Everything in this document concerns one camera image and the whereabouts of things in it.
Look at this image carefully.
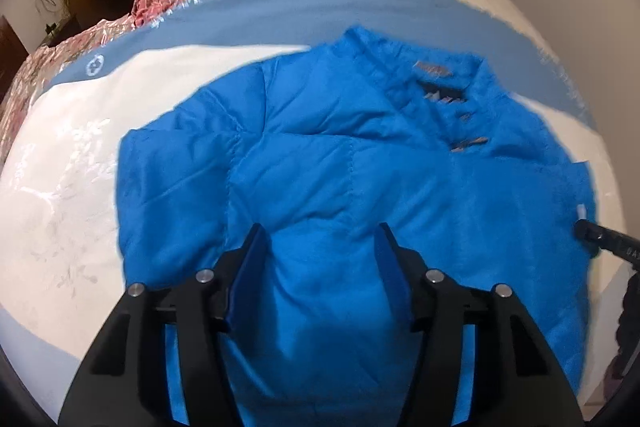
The blue and white printed blanket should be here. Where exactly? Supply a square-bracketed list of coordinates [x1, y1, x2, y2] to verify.
[0, 0, 618, 415]

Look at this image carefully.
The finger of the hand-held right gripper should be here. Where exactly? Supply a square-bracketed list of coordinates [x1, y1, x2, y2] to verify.
[574, 219, 640, 269]

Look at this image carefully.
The pink floral quilt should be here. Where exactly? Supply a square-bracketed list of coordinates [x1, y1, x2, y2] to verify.
[0, 18, 138, 135]

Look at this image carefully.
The blue puffer jacket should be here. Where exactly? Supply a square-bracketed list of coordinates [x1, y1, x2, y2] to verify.
[115, 26, 601, 427]

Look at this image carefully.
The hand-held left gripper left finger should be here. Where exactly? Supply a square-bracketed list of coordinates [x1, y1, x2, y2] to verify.
[57, 223, 273, 427]

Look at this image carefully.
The dark wooden door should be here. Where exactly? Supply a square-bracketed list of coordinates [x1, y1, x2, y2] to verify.
[0, 16, 30, 108]

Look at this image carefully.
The red patterned cloth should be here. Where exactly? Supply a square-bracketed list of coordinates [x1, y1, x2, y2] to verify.
[131, 0, 176, 28]

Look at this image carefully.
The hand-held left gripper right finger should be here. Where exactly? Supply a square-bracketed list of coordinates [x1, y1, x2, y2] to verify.
[372, 223, 586, 427]

